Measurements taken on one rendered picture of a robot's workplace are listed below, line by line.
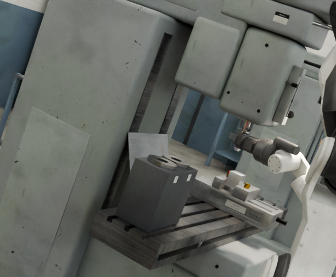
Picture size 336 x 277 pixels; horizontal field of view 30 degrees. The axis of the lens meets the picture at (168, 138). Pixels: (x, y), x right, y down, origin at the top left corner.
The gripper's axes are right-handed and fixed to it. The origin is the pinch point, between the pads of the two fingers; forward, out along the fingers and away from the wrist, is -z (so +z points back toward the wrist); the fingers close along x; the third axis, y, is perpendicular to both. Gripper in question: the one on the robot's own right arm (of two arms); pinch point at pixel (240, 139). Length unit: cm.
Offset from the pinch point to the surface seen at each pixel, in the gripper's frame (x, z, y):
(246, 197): -7.9, 6.3, 19.9
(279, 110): -1.8, 10.5, -14.9
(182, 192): 38.8, 19.2, 17.1
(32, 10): -177, -517, -2
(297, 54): -0.8, 9.7, -35.4
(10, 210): 47, -59, 60
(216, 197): -3.5, -4.1, 24.7
